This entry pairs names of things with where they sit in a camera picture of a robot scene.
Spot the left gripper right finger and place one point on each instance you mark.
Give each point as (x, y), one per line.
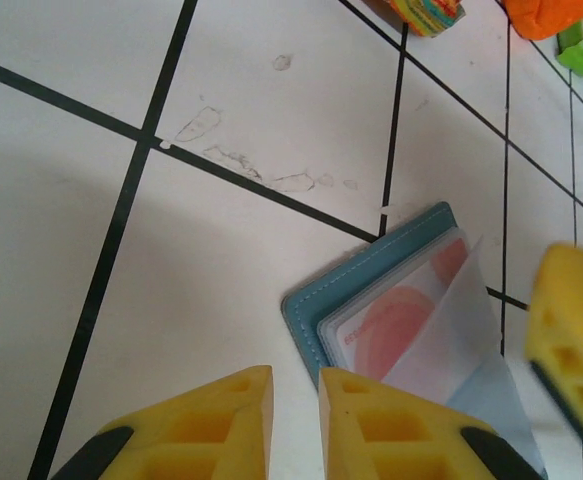
(396, 435)

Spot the teal card holder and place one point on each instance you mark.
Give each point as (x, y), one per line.
(321, 300)

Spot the orange toy fruit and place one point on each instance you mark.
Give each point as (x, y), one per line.
(546, 17)

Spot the white card with red circle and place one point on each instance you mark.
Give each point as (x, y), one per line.
(396, 320)

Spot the red and yellow snack pouch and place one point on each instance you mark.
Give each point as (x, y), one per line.
(421, 15)

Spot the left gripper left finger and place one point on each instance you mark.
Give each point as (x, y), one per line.
(196, 430)

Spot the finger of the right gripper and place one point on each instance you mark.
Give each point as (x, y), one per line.
(571, 340)

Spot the green snack packet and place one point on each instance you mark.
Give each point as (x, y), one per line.
(578, 55)

